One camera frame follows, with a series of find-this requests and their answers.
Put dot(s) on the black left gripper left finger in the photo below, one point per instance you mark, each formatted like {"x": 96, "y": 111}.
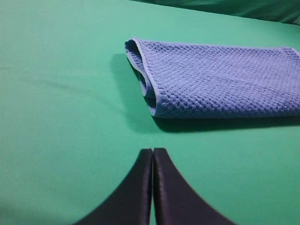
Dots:
{"x": 130, "y": 202}

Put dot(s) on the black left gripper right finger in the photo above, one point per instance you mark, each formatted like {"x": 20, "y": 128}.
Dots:
{"x": 175, "y": 202}

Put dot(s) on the blue waffle-weave towel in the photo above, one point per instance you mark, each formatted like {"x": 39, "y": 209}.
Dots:
{"x": 190, "y": 81}

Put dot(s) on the green backdrop cloth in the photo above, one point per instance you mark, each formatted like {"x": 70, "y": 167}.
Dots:
{"x": 283, "y": 11}

